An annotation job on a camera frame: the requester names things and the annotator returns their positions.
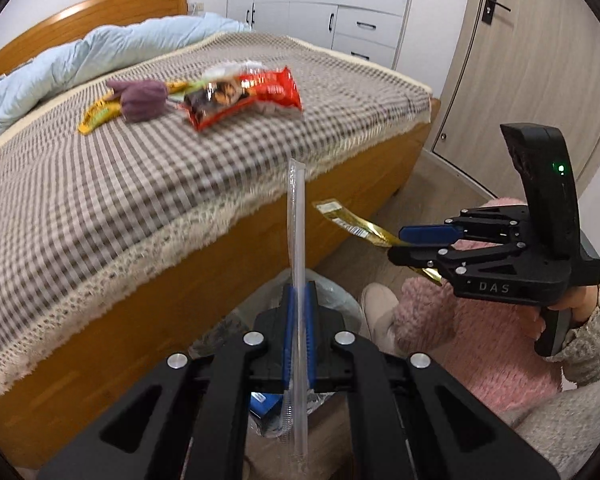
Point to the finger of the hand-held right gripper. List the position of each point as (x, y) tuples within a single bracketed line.
[(430, 234), (415, 255)]

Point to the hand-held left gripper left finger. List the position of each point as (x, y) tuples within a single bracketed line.
[(290, 340)]

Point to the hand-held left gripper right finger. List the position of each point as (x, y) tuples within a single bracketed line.
[(311, 340)]

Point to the translucent white trash bag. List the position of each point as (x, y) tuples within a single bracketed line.
[(337, 305)]

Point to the gold wrapper strip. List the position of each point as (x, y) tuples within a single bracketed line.
[(350, 220)]

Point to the clear plastic straw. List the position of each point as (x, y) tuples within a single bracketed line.
[(297, 220)]

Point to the red snack packet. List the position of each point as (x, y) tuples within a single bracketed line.
[(275, 87)]

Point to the orange-red snack packet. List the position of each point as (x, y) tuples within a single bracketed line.
[(215, 105)]

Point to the clear plastic wrapper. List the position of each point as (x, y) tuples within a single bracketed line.
[(230, 69)]

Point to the yellow snack packet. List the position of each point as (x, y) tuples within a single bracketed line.
[(97, 119)]

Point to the person's right forearm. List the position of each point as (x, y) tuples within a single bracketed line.
[(587, 355)]

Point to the person's right hand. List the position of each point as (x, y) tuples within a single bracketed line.
[(582, 305)]

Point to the beige fuzzy slipper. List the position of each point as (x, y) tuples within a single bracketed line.
[(377, 310)]

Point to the grey wooden door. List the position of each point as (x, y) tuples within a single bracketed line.
[(505, 85)]

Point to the cream knit sweater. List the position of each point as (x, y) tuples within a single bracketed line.
[(560, 440)]

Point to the wooden bed with checkered cover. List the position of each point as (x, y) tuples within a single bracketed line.
[(130, 185)]

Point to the light blue duvet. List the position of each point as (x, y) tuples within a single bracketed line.
[(105, 45)]

